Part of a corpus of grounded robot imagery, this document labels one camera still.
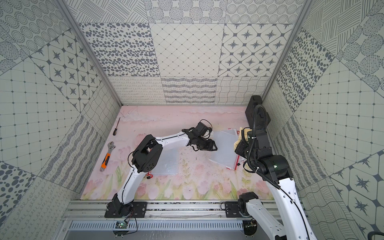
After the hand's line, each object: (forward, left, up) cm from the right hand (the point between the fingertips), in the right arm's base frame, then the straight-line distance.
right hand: (240, 147), depth 69 cm
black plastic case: (+25, -16, -7) cm, 31 cm away
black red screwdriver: (+25, +80, -22) cm, 87 cm away
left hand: (+8, +7, -20) cm, 22 cm away
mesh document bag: (+26, -4, -24) cm, 36 cm away
